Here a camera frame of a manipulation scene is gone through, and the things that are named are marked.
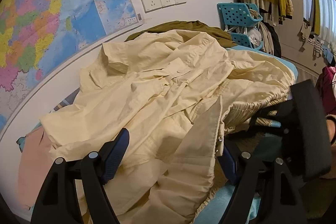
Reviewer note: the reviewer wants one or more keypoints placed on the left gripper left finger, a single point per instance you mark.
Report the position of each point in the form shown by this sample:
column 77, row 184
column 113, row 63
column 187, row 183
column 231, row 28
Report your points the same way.
column 57, row 201

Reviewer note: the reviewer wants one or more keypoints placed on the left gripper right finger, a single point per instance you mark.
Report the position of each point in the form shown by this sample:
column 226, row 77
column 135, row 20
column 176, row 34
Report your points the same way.
column 280, row 199

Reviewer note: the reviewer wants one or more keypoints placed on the cream yellow coat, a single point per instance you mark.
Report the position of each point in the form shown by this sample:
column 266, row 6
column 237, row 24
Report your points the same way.
column 177, row 93

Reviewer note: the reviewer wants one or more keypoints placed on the person's right hand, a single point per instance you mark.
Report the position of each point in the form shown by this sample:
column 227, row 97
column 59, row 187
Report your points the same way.
column 331, row 127

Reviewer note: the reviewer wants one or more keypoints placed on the pink folded garment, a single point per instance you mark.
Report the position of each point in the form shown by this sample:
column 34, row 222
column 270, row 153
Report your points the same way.
column 34, row 165

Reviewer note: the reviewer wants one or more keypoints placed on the olive green jacket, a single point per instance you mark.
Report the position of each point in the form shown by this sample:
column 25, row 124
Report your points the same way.
column 222, row 37

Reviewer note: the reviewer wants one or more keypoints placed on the teal plastic basket rack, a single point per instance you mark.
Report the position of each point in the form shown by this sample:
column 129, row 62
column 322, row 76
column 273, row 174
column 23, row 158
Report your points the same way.
column 241, row 21

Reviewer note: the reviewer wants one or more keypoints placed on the colourful wall map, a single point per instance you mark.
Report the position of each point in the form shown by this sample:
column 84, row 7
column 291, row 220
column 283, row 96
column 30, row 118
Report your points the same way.
column 39, row 35

